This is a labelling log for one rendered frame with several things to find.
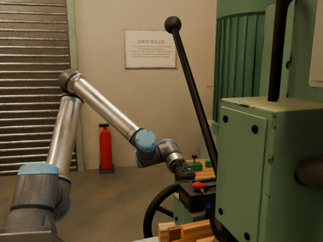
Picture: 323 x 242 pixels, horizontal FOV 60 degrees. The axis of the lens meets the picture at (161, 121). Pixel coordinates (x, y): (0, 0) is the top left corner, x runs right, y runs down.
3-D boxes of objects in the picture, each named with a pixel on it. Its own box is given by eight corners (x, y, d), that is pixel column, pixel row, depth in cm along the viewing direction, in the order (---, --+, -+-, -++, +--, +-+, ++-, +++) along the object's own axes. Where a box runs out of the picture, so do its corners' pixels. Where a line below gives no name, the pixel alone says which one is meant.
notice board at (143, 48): (176, 68, 349) (176, 30, 339) (176, 68, 347) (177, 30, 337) (124, 68, 337) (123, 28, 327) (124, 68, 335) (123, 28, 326)
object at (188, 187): (214, 188, 86) (214, 171, 84) (234, 205, 75) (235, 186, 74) (174, 194, 81) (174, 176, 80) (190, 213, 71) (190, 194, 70)
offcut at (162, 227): (173, 236, 72) (173, 222, 71) (176, 244, 69) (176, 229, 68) (158, 237, 71) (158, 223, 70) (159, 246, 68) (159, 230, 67)
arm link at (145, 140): (67, 55, 143) (163, 136, 120) (72, 71, 154) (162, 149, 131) (48, 66, 139) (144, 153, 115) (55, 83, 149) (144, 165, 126)
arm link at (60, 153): (20, 214, 111) (57, 73, 151) (35, 224, 126) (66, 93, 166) (59, 215, 112) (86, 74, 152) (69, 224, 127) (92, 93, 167)
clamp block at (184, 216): (215, 212, 89) (216, 186, 87) (240, 237, 76) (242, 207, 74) (171, 221, 84) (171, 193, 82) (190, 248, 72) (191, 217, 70)
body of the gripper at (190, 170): (180, 177, 115) (171, 158, 125) (177, 192, 120) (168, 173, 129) (197, 175, 118) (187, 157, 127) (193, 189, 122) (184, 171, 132)
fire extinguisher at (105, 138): (114, 167, 360) (112, 122, 347) (114, 173, 341) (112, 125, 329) (99, 168, 356) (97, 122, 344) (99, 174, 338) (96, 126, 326)
